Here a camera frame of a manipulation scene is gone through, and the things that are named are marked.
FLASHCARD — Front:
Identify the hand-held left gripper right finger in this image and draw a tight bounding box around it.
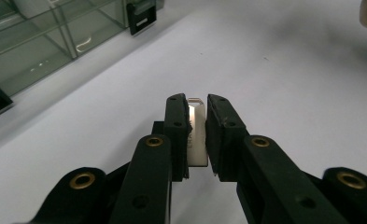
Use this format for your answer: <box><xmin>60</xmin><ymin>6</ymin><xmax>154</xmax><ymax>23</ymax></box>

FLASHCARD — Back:
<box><xmin>205</xmin><ymin>93</ymin><xmax>351</xmax><ymax>224</ymax></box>

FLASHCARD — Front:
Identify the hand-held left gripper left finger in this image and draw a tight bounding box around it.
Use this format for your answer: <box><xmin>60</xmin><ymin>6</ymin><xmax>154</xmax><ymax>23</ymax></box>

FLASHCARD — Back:
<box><xmin>109</xmin><ymin>92</ymin><xmax>192</xmax><ymax>224</ymax></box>

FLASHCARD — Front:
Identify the silver flash drive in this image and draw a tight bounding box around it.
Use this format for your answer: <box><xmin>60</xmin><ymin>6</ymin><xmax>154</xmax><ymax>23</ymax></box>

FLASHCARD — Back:
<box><xmin>185</xmin><ymin>97</ymin><xmax>209</xmax><ymax>168</ymax></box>

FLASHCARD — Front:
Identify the clear grey compartment storage box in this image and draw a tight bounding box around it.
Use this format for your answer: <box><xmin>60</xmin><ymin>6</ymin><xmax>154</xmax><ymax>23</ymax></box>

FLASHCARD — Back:
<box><xmin>0</xmin><ymin>0</ymin><xmax>165</xmax><ymax>124</ymax></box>

